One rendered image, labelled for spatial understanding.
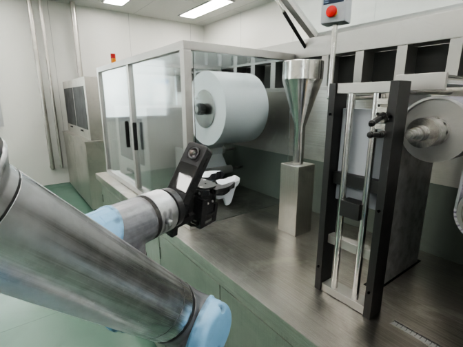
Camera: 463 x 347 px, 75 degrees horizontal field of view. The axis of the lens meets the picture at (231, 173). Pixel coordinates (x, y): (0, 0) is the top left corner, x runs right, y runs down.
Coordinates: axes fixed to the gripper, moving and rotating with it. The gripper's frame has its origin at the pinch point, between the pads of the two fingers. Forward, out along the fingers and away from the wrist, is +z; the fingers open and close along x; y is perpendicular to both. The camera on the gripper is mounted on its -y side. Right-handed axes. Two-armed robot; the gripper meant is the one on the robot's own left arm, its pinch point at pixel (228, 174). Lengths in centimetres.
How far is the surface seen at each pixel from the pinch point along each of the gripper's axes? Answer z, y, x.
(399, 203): 32.3, 5.6, 34.3
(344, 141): 17.5, -9.8, 19.8
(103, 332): 35, 138, -98
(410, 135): 13.6, -14.2, 32.4
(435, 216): 58, 14, 45
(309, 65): 46, -27, -2
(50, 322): 23, 143, -134
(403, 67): 64, -30, 24
